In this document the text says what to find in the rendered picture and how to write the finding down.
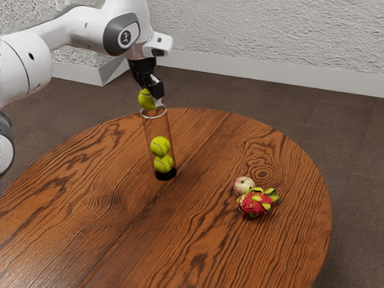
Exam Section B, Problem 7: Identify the pale pink apple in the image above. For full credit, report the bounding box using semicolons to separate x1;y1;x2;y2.
233;176;256;197

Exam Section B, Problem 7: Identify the clear tennis ball tube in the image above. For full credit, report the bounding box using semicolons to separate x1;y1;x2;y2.
140;105;178;181

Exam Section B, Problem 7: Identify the red dragon fruit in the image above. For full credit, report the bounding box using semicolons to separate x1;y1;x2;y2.
236;187;280;219

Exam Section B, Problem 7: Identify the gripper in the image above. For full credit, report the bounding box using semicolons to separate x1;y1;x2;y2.
127;56;165;107

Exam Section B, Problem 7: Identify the yellow-green tennis ball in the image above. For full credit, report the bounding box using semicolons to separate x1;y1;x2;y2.
153;154;174;174
137;88;157;110
149;136;171;157

